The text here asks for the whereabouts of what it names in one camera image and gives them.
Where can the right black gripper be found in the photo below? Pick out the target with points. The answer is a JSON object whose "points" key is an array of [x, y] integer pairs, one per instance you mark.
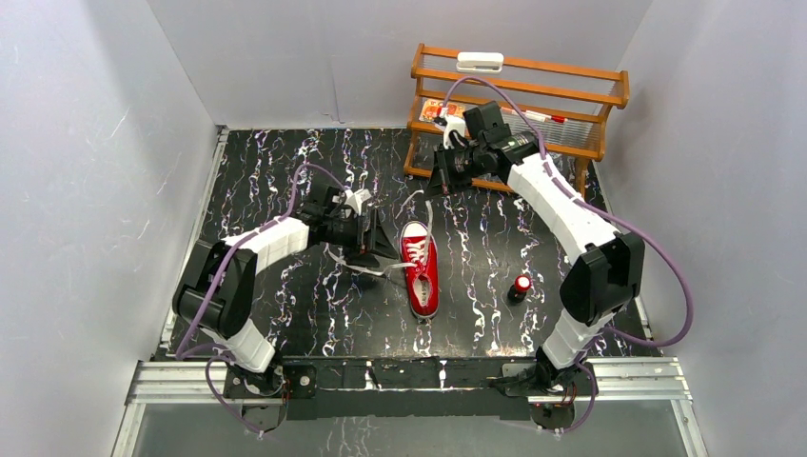
{"points": [[438, 185]]}

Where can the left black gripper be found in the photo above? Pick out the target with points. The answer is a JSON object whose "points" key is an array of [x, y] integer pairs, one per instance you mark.
{"points": [[367, 237]]}

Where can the red canvas sneaker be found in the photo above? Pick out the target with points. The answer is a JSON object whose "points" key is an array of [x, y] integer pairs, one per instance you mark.
{"points": [[423, 292]]}

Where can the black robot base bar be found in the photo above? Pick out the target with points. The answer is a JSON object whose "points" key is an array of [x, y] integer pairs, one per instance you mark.
{"points": [[533, 392]]}

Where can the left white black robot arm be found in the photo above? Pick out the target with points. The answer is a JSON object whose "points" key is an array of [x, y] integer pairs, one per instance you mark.
{"points": [[215, 292]]}

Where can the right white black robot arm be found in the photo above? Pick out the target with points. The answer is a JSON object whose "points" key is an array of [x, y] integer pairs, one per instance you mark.
{"points": [[606, 266]]}

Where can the orange patterned card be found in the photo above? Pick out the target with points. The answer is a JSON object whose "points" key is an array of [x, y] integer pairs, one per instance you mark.
{"points": [[433, 108]]}

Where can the red white marker pen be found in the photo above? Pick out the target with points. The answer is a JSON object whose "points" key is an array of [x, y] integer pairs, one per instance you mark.
{"points": [[535, 116]]}

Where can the white stapler on top shelf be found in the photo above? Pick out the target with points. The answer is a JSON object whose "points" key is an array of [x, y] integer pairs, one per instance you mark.
{"points": [[479, 62]]}

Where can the small red capped bottle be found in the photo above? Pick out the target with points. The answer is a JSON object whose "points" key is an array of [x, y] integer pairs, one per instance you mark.
{"points": [[519, 289]]}

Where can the orange wooden shelf rack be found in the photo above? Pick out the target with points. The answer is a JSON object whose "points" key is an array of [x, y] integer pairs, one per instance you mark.
{"points": [[584, 96]]}

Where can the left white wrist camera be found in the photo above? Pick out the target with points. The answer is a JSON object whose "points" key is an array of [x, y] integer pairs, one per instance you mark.
{"points": [[357, 200]]}

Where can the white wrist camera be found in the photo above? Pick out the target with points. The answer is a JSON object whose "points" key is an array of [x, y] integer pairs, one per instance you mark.
{"points": [[450, 124], [357, 200]]}

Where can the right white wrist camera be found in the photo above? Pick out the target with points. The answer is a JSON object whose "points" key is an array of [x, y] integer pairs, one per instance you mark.
{"points": [[450, 124]]}

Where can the aluminium frame rail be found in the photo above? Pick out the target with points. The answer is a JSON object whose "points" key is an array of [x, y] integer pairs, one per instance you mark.
{"points": [[618, 378]]}

